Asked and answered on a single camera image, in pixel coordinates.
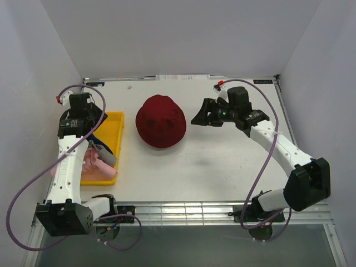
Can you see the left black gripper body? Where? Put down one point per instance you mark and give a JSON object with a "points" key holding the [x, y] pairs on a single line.
{"points": [[68, 118]]}

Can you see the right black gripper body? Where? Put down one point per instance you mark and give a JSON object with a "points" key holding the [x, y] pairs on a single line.
{"points": [[222, 113]]}

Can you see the blue hat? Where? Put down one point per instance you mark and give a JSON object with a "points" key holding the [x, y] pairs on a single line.
{"points": [[97, 141]]}

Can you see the dark red bucket hat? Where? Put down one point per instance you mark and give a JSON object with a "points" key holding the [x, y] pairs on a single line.
{"points": [[160, 122]]}

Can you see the grey hat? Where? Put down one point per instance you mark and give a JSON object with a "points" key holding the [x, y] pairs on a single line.
{"points": [[103, 153]]}

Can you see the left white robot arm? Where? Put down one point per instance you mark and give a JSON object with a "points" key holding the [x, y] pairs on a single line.
{"points": [[64, 213]]}

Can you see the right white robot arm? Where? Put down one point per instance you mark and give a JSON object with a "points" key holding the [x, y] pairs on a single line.
{"points": [[308, 178]]}

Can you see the yellow plastic bin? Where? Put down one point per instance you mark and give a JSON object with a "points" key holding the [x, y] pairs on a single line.
{"points": [[110, 133]]}

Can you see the blue corner label left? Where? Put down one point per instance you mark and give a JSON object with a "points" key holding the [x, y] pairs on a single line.
{"points": [[95, 84]]}

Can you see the blue corner label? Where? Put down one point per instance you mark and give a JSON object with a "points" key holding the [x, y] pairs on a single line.
{"points": [[95, 84], [262, 82]]}

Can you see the blue corner label right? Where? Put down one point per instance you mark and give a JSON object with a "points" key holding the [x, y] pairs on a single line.
{"points": [[262, 82]]}

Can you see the pink hat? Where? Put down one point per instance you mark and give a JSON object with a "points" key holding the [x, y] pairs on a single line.
{"points": [[92, 168]]}

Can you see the white paper strip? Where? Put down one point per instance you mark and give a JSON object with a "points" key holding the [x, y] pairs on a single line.
{"points": [[185, 77]]}

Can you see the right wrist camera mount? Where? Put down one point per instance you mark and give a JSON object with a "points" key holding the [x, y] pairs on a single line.
{"points": [[221, 91]]}

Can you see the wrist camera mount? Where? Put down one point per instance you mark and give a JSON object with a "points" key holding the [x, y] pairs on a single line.
{"points": [[221, 91], [63, 99]]}

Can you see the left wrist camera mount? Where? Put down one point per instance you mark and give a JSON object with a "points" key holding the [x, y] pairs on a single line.
{"points": [[63, 99]]}

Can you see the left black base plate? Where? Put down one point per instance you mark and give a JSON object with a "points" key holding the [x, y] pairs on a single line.
{"points": [[120, 214]]}

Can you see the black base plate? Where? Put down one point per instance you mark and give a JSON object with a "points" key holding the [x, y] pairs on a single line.
{"points": [[254, 216], [120, 214]]}

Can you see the aluminium front rail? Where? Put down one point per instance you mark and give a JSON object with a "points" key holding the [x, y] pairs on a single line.
{"points": [[214, 213]]}

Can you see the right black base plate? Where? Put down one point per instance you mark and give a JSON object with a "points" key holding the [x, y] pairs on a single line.
{"points": [[254, 216]]}

